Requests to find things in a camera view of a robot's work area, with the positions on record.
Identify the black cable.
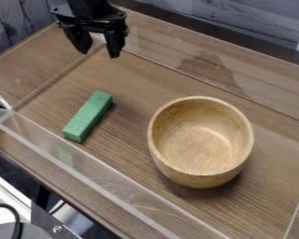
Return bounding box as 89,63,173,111
0,203,23,239

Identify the grey metal bracket with screw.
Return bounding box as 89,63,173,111
30,203,82,239

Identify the green rectangular block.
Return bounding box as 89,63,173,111
62,91,112,143

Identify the brown wooden bowl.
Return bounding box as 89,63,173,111
146,96,253,189

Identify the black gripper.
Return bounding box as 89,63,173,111
50,0,128,58

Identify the clear acrylic front wall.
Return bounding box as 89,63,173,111
0,95,231,239

